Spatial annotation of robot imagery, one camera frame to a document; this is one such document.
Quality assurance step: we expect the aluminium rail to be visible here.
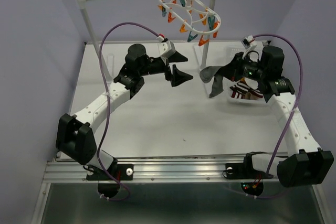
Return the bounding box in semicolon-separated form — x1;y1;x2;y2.
43;157;289;184

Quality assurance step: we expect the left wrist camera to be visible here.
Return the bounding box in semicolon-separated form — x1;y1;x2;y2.
157;34;176;59

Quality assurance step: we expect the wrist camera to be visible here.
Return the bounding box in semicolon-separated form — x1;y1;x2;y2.
241;35;263;54
157;34;176;59

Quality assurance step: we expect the purple cable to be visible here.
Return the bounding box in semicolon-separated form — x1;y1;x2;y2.
96;22;161;202
225;34;302;200

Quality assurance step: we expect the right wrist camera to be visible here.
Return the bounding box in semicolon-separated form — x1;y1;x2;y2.
241;35;263;54

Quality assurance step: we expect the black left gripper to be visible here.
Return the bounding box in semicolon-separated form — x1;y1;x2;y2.
139;50;193;87

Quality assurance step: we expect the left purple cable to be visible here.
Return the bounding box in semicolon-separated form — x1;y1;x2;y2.
96;22;161;202

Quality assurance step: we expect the grey sock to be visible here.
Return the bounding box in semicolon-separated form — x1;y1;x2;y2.
199;66;224;98

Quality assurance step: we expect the white clip hanger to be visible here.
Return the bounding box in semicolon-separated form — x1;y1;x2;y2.
158;0;221;46

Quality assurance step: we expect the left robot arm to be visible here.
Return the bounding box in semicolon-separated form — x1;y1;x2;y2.
56;40;193;179

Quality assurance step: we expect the white plastic basket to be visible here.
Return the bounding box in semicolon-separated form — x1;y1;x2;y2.
225;47;266;106

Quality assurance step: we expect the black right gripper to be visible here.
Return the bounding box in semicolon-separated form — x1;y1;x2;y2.
216;51;267;82

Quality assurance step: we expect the striped maroon white sock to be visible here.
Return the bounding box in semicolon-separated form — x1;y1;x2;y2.
229;81;264;100

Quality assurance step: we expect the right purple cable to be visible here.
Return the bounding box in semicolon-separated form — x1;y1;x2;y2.
225;34;302;200

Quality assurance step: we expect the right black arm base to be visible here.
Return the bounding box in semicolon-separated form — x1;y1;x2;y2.
222;163;274;180

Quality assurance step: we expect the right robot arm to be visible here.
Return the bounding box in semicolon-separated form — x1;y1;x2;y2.
219;46;334;187

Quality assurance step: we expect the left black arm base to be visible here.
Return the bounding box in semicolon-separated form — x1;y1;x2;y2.
82;164;134;181

